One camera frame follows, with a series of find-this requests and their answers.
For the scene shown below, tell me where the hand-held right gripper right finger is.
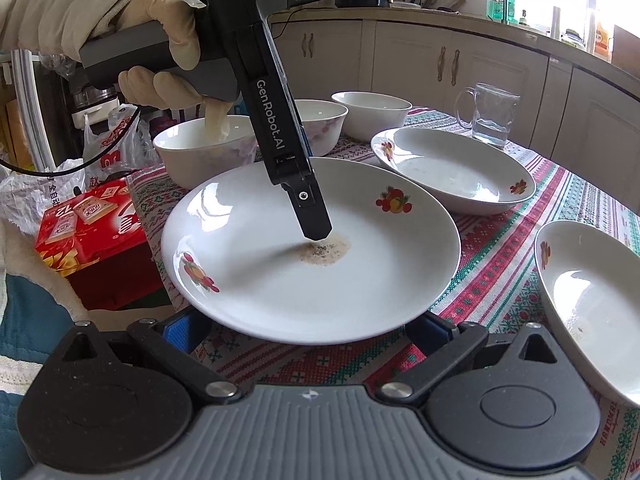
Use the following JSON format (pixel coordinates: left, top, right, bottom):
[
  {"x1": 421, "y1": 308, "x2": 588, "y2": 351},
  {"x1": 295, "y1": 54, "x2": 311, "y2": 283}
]
[{"x1": 377, "y1": 311, "x2": 567, "y2": 406}]

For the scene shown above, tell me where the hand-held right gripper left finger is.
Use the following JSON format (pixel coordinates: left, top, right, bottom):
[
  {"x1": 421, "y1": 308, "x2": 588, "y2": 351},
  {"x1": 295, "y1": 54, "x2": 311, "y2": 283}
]
[{"x1": 60, "y1": 307, "x2": 240, "y2": 406}]

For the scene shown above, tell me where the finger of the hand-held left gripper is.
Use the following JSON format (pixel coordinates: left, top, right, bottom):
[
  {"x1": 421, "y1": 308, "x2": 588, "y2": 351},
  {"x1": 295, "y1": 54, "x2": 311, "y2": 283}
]
[{"x1": 281, "y1": 174, "x2": 334, "y2": 241}]

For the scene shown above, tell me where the white floral bowl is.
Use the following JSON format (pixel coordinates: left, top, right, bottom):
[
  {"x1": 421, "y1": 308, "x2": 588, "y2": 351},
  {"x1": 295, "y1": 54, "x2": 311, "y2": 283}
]
[{"x1": 240, "y1": 99, "x2": 349, "y2": 158}]

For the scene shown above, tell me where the white fruit print plate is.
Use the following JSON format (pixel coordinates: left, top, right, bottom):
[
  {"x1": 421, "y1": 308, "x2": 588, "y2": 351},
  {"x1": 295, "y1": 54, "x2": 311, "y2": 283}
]
[
  {"x1": 534, "y1": 220, "x2": 640, "y2": 408},
  {"x1": 161, "y1": 156, "x2": 461, "y2": 346},
  {"x1": 371, "y1": 127, "x2": 537, "y2": 216}
]

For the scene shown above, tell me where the person's left forearm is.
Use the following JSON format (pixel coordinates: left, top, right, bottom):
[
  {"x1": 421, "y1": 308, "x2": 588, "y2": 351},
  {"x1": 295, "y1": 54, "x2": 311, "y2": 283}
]
[{"x1": 0, "y1": 0, "x2": 173, "y2": 57}]

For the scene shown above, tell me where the person's left hand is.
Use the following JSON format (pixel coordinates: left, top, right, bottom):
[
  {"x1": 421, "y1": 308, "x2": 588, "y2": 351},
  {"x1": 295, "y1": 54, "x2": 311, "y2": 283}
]
[{"x1": 107, "y1": 0, "x2": 236, "y2": 142}]

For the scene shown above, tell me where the red green patterned tablecloth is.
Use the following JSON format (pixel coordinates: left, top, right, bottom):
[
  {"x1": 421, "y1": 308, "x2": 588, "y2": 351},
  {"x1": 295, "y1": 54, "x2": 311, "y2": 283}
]
[{"x1": 125, "y1": 105, "x2": 640, "y2": 480}]

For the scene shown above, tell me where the red cardboard box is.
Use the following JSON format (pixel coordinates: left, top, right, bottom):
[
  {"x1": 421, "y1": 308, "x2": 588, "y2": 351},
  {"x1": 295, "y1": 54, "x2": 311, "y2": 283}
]
[{"x1": 35, "y1": 176, "x2": 168, "y2": 312}]

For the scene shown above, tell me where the cream kitchen cabinet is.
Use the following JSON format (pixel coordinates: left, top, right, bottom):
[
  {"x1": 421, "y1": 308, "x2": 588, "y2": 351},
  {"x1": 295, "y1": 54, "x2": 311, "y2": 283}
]
[{"x1": 270, "y1": 7, "x2": 640, "y2": 181}]

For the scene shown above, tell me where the teal white quilt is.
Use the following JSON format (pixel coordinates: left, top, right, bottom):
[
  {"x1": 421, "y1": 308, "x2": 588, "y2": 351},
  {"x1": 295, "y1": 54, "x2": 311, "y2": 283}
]
[{"x1": 0, "y1": 220, "x2": 171, "y2": 411}]

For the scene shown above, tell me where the white red print plastic bag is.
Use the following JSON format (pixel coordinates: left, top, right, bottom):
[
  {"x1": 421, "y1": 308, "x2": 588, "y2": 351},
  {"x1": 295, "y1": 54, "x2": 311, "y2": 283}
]
[{"x1": 82, "y1": 105, "x2": 151, "y2": 173}]

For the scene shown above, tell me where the steel electric cooker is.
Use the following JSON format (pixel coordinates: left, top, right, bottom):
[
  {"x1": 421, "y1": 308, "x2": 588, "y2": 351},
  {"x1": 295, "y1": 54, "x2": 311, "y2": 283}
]
[{"x1": 69, "y1": 85, "x2": 122, "y2": 130}]

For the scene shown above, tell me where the clear plastic bag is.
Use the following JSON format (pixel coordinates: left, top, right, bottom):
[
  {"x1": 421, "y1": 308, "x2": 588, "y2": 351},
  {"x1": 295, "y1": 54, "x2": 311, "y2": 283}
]
[{"x1": 0, "y1": 157, "x2": 86, "y2": 226}]

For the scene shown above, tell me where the clear glass mug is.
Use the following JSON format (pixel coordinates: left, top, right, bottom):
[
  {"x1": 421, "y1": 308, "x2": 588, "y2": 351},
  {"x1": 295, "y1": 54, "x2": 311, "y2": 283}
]
[{"x1": 455, "y1": 82, "x2": 521, "y2": 150}]

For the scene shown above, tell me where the orange label bottle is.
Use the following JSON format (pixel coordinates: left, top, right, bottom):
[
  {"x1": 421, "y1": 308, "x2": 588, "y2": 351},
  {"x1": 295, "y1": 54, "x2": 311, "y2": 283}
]
[{"x1": 592, "y1": 10, "x2": 615, "y2": 56}]

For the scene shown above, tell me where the brown cutting board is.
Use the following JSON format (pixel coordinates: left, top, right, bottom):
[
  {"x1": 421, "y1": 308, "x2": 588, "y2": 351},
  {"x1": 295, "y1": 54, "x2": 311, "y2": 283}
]
[{"x1": 612, "y1": 25, "x2": 640, "y2": 66}]

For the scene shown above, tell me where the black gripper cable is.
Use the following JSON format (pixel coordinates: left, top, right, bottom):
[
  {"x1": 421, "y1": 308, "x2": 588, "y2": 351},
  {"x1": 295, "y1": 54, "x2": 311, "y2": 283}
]
[{"x1": 0, "y1": 107, "x2": 143, "y2": 177}]

